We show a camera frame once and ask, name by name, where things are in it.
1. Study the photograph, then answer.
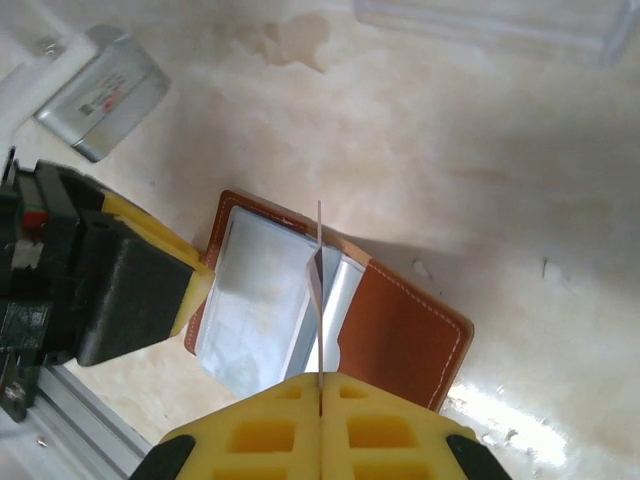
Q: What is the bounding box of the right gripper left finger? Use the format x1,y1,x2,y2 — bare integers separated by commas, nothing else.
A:
144,372,322,480

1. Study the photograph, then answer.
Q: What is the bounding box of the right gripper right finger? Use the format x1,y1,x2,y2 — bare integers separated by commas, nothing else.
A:
320,372,511,480

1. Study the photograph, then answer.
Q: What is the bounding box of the brown leather card holder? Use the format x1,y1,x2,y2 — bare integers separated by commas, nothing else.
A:
183,188,475,414

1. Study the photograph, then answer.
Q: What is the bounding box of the white credit card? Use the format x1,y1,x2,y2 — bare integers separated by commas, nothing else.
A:
302,199,331,389

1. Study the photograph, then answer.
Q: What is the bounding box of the clear acrylic box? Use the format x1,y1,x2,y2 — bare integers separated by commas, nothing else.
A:
352,0,635,70

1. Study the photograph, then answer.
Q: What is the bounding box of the long aluminium mounting rail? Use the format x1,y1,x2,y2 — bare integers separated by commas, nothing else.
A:
27,363,157,480

